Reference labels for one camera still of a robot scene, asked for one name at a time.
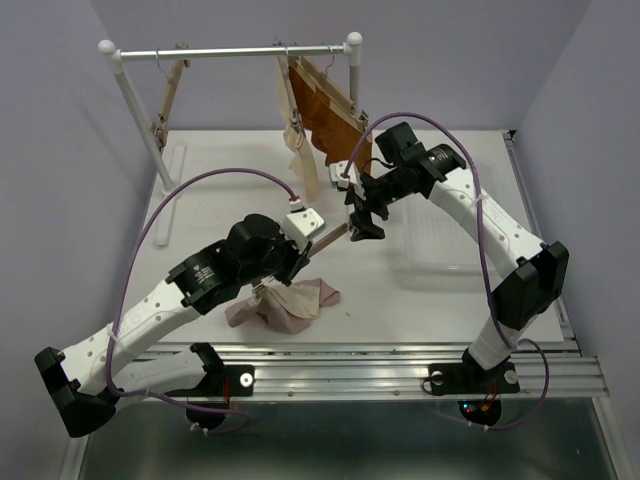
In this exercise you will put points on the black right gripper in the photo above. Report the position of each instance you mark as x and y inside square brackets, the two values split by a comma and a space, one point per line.
[364, 228]

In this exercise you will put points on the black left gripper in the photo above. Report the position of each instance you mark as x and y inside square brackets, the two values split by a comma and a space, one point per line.
[297, 261]

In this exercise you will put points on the wooden clip hanger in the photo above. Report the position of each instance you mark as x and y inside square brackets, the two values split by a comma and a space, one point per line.
[160, 125]
[320, 245]

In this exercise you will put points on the pink underwear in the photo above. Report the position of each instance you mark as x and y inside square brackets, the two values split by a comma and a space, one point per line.
[284, 309]

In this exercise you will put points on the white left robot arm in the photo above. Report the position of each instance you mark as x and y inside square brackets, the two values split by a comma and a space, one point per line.
[89, 381]

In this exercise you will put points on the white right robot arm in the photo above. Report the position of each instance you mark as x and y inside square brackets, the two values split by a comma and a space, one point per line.
[522, 274]

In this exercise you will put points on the beige underwear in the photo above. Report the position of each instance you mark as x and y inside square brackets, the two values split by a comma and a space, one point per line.
[304, 167]

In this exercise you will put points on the brown underwear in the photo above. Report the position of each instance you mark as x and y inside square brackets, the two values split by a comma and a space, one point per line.
[336, 139]

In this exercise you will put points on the empty wooden clip hanger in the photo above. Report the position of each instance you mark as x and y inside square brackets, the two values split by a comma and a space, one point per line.
[160, 125]

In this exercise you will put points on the white plastic basket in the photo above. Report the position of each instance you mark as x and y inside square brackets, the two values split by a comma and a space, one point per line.
[434, 242]

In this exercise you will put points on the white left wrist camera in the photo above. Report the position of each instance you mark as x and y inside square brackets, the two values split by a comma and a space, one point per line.
[302, 224]

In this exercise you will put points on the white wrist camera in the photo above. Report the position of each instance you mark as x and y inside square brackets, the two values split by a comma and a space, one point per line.
[302, 224]
[342, 175]

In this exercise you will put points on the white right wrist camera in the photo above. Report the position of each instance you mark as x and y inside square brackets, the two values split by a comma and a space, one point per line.
[342, 175]

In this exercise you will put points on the aluminium mounting rail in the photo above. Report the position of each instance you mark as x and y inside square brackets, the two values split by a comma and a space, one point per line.
[376, 372]

